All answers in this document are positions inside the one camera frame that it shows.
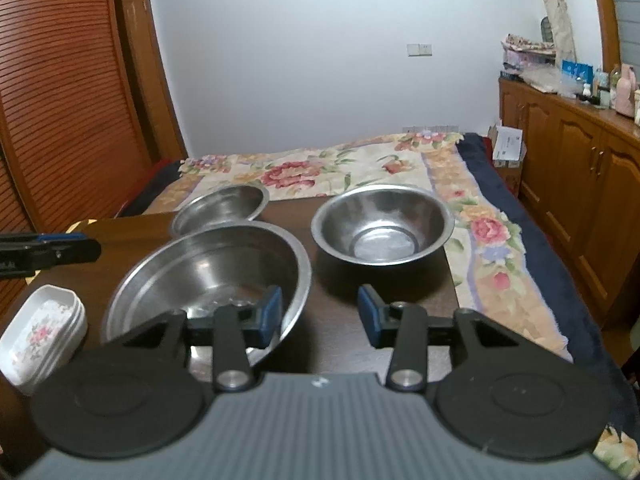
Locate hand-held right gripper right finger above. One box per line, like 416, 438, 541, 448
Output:
357, 284, 521, 393

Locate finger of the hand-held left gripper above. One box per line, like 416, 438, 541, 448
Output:
0, 232, 86, 244
0, 240, 103, 267

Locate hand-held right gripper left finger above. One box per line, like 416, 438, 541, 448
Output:
120, 285, 284, 394

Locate large steel bowl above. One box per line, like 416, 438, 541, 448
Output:
100, 220, 312, 367

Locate louvered wooden wardrobe door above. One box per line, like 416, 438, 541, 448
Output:
0, 0, 157, 235
0, 151, 39, 322

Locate red and dark cloth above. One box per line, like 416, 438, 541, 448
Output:
116, 157, 184, 219

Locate dark wooden table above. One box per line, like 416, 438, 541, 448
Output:
145, 132, 640, 480

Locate plain wooden door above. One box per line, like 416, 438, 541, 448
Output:
117, 0, 190, 162

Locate white power strip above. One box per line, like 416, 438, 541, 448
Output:
402, 124, 464, 135

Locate white cardboard box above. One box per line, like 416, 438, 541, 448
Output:
492, 125, 526, 164

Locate wooden cabinet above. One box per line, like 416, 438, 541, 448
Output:
497, 75, 640, 332

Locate clear plastic bags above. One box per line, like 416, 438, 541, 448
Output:
520, 67, 577, 99

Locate pile of folded fabric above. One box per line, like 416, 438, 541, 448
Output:
501, 33, 557, 79

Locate blue box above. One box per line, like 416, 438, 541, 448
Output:
560, 59, 594, 87

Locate pink bottle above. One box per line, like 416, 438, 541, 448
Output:
615, 63, 639, 117

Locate beige patterned curtain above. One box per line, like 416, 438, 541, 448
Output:
530, 0, 579, 69

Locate wooden window frame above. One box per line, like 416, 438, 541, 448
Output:
587, 0, 624, 70

